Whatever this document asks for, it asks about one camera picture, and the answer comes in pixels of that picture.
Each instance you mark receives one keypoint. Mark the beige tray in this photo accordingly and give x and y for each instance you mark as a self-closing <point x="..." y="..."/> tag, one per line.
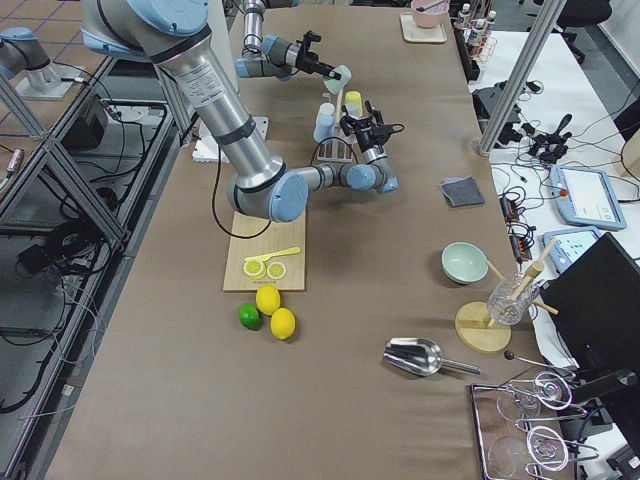
<point x="412" y="33"/>

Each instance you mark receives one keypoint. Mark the bottle carrier rack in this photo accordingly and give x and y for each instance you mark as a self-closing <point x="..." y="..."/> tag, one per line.
<point x="473" y="25"/>

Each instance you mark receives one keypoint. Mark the yellow plastic cup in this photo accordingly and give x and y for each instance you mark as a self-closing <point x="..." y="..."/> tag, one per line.
<point x="353" y="103"/>

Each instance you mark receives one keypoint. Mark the white plastic cup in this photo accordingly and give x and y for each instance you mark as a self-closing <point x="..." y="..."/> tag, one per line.
<point x="326" y="109"/>

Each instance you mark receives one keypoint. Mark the green ceramic bowl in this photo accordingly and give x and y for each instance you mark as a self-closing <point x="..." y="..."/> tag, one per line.
<point x="464" y="263"/>

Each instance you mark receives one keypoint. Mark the yellow lemon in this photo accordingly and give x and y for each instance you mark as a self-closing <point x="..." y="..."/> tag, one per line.
<point x="283" y="323"/>
<point x="268" y="299"/>

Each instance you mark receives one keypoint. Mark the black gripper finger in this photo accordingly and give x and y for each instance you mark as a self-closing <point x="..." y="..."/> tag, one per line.
<point x="333" y="75"/>
<point x="374" y="116"/>
<point x="343" y="122"/>

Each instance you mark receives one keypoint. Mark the wire glass rack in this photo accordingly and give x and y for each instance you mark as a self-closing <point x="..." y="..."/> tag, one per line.
<point x="516" y="427"/>

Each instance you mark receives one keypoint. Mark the grey folded cloth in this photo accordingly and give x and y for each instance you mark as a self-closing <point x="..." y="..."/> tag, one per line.
<point x="461" y="192"/>

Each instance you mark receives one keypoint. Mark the blue teach pendant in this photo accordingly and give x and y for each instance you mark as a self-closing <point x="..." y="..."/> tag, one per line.
<point x="570" y="244"/>
<point x="585" y="197"/>

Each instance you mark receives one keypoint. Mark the steel scoop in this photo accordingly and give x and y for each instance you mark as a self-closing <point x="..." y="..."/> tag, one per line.
<point x="422" y="357"/>

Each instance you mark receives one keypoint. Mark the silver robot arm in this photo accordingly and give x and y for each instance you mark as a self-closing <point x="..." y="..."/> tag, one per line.
<point x="175" y="37"/>
<point x="267" y="55"/>

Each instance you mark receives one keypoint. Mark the blue plastic cup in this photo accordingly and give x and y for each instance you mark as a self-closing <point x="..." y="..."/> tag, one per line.
<point x="324" y="126"/>

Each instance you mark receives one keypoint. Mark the green plastic cup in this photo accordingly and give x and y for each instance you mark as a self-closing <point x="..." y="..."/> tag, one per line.
<point x="334" y="87"/>

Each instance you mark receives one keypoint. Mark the wooden cup tree stand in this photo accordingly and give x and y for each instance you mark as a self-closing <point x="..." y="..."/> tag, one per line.
<point x="478" y="331"/>

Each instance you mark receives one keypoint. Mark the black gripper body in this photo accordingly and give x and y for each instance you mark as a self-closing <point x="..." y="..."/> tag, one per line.
<point x="308" y="62"/>
<point x="368" y="139"/>

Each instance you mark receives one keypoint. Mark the clear crystal glass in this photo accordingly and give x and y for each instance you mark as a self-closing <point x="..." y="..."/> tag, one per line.
<point x="511" y="299"/>

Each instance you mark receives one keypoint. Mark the black monitor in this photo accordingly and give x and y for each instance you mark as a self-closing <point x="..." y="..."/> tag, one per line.
<point x="597" y="299"/>

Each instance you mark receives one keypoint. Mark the pink bowl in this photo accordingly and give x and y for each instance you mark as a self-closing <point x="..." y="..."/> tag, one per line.
<point x="429" y="13"/>

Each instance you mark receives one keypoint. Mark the grey plastic cup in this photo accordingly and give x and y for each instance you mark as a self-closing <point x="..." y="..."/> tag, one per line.
<point x="347" y="131"/>

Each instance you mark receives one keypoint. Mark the white wire cup holder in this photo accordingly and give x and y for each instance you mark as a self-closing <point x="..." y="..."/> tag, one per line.
<point x="335" y="148"/>

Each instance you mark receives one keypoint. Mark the pink plastic cup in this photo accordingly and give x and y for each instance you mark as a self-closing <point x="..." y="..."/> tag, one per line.
<point x="357" y="123"/>

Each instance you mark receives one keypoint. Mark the aluminium frame post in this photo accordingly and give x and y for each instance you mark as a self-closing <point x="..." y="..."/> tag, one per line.
<point x="535" y="41"/>

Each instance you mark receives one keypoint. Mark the bamboo cutting board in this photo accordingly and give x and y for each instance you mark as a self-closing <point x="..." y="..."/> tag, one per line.
<point x="277" y="256"/>

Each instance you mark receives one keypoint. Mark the green lime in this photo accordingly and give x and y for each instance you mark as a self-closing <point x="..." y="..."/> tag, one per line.
<point x="249" y="316"/>

